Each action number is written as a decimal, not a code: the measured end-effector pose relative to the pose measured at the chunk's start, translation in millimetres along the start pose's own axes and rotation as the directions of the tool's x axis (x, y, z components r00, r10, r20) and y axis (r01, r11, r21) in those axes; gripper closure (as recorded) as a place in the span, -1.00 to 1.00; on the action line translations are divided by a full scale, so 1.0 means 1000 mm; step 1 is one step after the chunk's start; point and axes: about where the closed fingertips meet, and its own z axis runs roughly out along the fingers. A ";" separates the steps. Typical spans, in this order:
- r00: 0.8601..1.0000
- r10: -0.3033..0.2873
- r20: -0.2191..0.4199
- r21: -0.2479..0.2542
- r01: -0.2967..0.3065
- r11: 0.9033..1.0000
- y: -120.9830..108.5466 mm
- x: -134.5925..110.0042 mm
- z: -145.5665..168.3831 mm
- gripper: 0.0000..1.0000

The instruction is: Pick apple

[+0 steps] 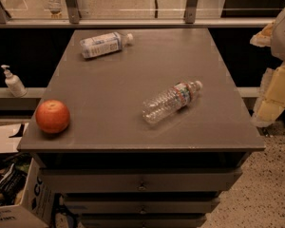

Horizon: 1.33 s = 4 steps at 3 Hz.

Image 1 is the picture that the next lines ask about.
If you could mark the grey drawer cabinet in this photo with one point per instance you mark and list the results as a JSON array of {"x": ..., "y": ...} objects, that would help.
[{"x": 157, "y": 131}]

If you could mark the white pump dispenser bottle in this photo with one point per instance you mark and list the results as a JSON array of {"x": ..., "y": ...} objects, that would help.
[{"x": 14, "y": 83}]

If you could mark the clear plastic water bottle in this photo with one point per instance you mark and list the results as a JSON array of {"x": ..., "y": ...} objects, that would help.
[{"x": 170, "y": 101}]

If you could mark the white labelled bottle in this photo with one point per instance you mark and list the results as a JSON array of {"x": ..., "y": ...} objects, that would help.
[{"x": 93, "y": 47}]

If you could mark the red apple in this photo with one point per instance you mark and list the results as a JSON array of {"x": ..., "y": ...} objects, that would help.
[{"x": 52, "y": 116}]

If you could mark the metal railing frame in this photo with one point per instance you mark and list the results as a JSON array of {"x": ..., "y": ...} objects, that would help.
[{"x": 97, "y": 14}]

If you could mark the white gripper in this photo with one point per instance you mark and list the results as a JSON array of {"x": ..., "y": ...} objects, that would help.
[{"x": 284, "y": 37}]

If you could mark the white cardboard box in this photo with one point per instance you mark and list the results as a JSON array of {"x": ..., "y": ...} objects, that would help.
[{"x": 25, "y": 200}]

